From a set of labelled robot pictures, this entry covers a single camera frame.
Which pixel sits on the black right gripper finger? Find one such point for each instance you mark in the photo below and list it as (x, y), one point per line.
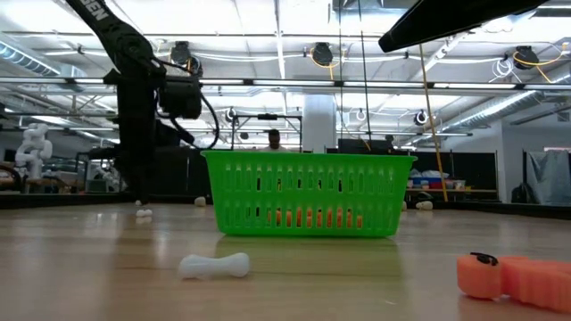
(446, 22)

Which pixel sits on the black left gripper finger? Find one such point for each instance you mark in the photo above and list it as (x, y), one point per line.
(140, 191)

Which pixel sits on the beige toy skull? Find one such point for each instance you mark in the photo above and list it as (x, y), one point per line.
(200, 201)
(404, 206)
(424, 205)

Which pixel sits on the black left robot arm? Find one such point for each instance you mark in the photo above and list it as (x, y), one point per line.
(134, 102)

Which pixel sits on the black partition panel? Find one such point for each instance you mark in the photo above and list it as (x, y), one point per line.
(201, 174)
(482, 169)

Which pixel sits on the white humanoid robot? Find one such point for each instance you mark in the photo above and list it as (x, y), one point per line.
(33, 147)

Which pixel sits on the person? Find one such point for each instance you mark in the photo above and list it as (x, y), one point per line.
(273, 140)

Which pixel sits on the black screen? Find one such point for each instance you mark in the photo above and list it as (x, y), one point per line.
(357, 146)

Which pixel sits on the shelf with colourful boxes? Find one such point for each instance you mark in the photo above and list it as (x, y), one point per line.
(435, 183)

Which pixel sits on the white square pillar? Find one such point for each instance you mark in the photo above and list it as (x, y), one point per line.
(319, 125)

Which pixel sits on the green plastic basket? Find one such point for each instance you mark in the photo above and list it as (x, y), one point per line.
(312, 196)

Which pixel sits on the grey hanging cloth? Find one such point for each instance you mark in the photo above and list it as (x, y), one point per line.
(548, 176)

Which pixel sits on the black bag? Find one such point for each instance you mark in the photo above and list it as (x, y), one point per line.
(519, 195)

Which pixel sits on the grey ventilation duct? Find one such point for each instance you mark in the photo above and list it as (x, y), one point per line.
(27, 58)
(513, 104)

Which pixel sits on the black metal stand frame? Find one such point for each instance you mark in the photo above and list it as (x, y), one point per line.
(267, 117)

